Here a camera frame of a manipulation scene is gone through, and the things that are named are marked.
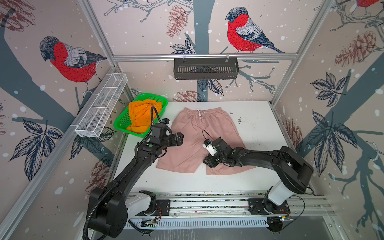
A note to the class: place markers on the aluminium corner frame post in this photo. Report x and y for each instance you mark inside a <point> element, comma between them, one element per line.
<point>320,16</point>

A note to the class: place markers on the orange shorts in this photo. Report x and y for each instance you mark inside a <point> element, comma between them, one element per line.
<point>140,115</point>

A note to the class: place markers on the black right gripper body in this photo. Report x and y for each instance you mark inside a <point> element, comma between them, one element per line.
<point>216,158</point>

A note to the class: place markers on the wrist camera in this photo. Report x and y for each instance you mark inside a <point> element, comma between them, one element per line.
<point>165,121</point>
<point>207,144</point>

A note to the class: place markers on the pink shorts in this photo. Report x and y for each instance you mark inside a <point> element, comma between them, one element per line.
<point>197,126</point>

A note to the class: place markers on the aluminium horizontal frame bar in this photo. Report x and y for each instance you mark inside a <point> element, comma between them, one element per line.
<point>165,58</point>

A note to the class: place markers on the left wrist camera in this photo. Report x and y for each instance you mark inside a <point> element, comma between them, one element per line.
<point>165,121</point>

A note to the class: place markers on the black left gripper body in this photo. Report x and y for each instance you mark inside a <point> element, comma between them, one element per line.
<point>173,141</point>

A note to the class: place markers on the black hanging wall basket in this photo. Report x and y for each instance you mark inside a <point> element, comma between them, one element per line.
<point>206,68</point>

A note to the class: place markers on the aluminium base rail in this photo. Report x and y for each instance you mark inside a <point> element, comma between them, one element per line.
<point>237,205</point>

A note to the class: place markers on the white wire wall basket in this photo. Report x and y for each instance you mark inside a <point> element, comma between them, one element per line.
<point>101,108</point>

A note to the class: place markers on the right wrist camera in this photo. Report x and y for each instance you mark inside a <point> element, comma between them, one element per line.
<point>207,144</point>

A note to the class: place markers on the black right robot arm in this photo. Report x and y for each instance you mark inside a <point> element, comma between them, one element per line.
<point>294,172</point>

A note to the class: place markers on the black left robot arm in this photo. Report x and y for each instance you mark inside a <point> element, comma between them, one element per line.
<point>109,208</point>

